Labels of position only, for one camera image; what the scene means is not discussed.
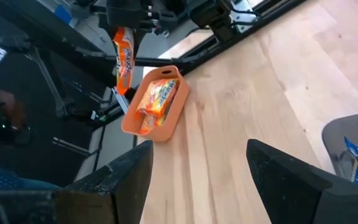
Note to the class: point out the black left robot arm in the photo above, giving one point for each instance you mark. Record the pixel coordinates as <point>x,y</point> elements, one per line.
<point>216,18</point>

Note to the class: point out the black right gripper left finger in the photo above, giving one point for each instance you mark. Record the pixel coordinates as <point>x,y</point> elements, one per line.
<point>120,193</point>

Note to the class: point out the orange Maruchan chicken ramen packet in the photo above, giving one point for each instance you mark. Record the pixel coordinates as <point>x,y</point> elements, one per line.
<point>157,96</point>
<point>124,62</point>
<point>149,124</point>

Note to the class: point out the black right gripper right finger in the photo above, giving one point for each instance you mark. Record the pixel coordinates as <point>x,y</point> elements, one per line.
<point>291,193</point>

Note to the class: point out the silver metal mounting plate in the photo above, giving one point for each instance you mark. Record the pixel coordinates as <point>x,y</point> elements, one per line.
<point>244,15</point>

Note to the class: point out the orange plastic bin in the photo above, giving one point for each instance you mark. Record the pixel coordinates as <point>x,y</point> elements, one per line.
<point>179,102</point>

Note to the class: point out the grey plastic bin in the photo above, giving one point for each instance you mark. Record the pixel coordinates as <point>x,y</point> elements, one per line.
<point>331,140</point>

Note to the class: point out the silver aluminium frame bracket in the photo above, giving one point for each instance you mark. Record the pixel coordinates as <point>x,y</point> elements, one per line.
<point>120,99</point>

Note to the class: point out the person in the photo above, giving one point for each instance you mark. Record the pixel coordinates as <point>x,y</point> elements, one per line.
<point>5,179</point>

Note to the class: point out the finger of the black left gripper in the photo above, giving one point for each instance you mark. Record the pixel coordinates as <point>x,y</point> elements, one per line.
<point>138,39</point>

